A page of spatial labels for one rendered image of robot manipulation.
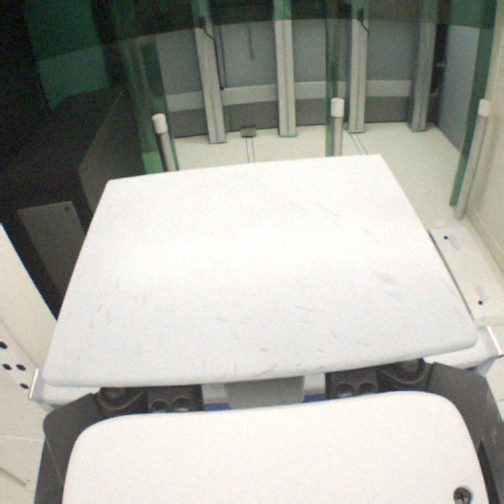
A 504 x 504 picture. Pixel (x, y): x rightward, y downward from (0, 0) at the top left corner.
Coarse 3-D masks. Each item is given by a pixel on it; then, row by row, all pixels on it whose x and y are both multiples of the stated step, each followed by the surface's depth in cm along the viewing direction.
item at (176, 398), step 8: (200, 384) 13; (152, 392) 10; (160, 392) 10; (168, 392) 10; (176, 392) 10; (184, 392) 10; (192, 392) 11; (200, 392) 13; (152, 400) 10; (160, 400) 10; (168, 400) 10; (176, 400) 10; (184, 400) 10; (192, 400) 10; (200, 400) 12; (152, 408) 10; (160, 408) 10; (168, 408) 10; (176, 408) 10; (184, 408) 10; (192, 408) 10; (200, 408) 12
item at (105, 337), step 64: (128, 192) 16; (192, 192) 16; (256, 192) 15; (320, 192) 15; (384, 192) 15; (128, 256) 13; (192, 256) 13; (256, 256) 13; (320, 256) 13; (384, 256) 12; (64, 320) 11; (128, 320) 11; (192, 320) 11; (256, 320) 11; (320, 320) 11; (384, 320) 11; (448, 320) 10; (64, 384) 10; (128, 384) 10; (192, 384) 10; (256, 384) 15; (320, 384) 17
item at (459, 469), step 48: (96, 432) 9; (144, 432) 9; (192, 432) 9; (240, 432) 9; (288, 432) 9; (336, 432) 8; (384, 432) 8; (432, 432) 8; (96, 480) 8; (144, 480) 8; (192, 480) 8; (240, 480) 8; (288, 480) 8; (336, 480) 7; (384, 480) 7; (432, 480) 7; (480, 480) 7
